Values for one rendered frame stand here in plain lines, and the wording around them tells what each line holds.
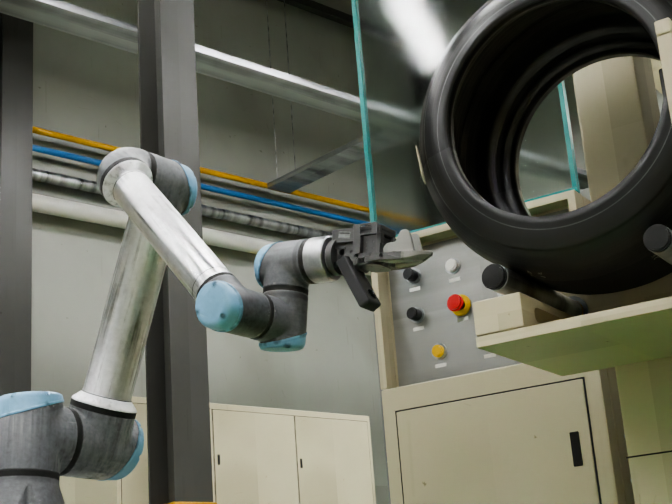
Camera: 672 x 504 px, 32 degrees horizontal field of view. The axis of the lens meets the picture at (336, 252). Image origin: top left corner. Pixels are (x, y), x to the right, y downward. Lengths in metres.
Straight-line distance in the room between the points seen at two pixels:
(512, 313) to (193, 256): 0.68
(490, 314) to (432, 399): 0.84
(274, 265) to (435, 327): 0.67
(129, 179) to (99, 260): 8.85
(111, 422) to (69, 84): 9.34
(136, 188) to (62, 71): 9.41
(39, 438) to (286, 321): 0.63
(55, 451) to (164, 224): 0.56
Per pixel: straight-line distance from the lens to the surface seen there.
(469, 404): 2.74
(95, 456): 2.68
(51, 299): 11.02
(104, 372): 2.69
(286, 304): 2.29
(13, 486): 2.57
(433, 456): 2.78
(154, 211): 2.45
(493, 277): 1.99
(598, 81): 2.43
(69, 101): 11.82
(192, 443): 7.87
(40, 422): 2.60
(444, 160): 2.08
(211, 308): 2.21
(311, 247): 2.28
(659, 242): 1.89
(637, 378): 2.26
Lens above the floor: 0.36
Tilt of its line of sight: 18 degrees up
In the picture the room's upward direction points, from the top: 4 degrees counter-clockwise
